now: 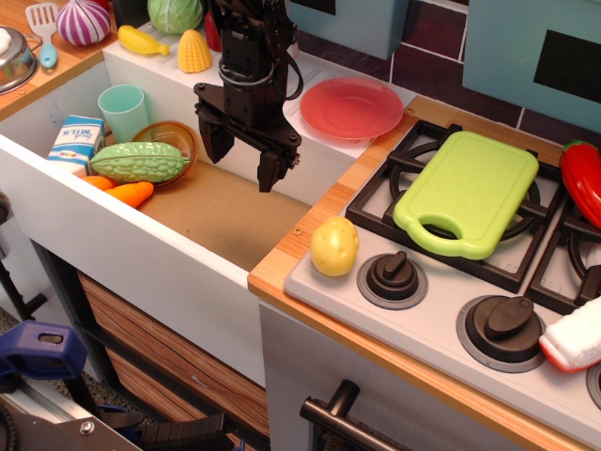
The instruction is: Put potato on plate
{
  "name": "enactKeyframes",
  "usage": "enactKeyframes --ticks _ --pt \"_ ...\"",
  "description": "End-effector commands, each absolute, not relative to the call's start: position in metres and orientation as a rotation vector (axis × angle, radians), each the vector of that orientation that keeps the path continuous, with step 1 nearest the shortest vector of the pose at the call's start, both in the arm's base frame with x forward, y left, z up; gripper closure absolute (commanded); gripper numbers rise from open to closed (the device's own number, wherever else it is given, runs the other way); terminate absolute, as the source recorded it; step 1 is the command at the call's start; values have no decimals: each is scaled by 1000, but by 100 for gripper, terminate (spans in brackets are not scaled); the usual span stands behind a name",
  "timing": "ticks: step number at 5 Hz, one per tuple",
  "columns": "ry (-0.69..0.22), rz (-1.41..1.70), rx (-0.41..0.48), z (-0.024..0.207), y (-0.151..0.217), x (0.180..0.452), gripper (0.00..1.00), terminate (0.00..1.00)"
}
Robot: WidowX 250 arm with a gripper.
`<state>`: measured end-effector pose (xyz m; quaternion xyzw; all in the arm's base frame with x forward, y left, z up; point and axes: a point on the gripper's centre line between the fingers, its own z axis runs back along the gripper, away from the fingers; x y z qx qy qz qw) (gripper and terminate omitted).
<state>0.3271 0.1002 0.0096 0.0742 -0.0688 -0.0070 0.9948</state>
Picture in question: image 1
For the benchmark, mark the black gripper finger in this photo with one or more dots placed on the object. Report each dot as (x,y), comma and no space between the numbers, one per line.
(273,166)
(217,139)

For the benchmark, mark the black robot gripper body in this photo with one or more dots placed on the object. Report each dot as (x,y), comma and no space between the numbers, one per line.
(253,93)

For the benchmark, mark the yellow toy potato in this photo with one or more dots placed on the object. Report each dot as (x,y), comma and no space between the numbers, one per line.
(334,246)

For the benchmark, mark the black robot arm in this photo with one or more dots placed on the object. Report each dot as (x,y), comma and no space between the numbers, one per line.
(255,19)

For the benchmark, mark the red plastic plate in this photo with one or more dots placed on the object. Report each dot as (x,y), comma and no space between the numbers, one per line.
(351,108)

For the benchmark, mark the orange translucent bowl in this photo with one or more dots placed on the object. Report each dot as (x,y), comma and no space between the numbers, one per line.
(175,134)

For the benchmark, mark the yellow toy corn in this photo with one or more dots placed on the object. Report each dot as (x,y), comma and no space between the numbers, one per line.
(193,53)

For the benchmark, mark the red toy bell pepper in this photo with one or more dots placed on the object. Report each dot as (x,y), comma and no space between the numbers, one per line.
(212,34)

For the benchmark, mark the green toy bitter gourd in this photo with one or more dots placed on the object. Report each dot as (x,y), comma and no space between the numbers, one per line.
(154,162)

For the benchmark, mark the orange toy carrot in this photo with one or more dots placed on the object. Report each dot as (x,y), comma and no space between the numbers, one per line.
(101,182)
(133,194)

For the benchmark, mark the teal plastic cup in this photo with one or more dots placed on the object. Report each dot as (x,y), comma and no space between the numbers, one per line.
(124,109)

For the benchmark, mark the green toy cabbage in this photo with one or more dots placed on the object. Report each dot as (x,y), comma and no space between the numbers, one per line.
(175,16)

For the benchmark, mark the yellow toy banana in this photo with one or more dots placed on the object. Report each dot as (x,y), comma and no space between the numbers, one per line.
(140,42)

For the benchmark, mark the toy milk carton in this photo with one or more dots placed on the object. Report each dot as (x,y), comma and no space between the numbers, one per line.
(78,141)

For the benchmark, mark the black left burner grate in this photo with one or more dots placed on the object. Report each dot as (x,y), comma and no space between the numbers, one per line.
(506,267)

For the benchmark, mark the black burner grate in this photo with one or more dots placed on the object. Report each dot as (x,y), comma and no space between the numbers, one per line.
(568,273)
(506,267)

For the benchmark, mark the small black stove knob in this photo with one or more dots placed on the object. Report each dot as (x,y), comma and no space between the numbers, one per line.
(392,281)

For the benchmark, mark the purple striped toy onion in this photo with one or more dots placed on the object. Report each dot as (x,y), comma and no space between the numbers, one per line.
(83,23)

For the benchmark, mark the green plastic cutting board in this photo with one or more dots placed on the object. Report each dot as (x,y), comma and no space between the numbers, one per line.
(466,196)

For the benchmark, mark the white blue toy spatula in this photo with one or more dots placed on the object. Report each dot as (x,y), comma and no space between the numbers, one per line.
(42,21)

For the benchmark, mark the metal pot with lid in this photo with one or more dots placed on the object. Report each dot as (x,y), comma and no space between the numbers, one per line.
(19,60)

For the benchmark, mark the grey stove top panel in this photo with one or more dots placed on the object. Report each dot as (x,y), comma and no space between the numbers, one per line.
(568,403)

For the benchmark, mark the blue clamp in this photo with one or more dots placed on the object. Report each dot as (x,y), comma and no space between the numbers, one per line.
(41,351)

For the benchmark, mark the large black stove knob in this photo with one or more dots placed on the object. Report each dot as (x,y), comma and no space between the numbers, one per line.
(502,333)

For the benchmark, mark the red toy chili pepper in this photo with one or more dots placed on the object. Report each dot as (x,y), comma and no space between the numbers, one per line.
(580,169)

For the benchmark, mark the black right burner grate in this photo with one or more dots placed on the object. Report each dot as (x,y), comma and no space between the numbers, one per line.
(568,273)

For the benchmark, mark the white red toy bottle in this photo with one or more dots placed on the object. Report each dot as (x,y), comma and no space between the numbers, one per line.
(572,343)

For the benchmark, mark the black oven door handle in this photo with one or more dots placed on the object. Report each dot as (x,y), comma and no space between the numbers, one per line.
(333,429)

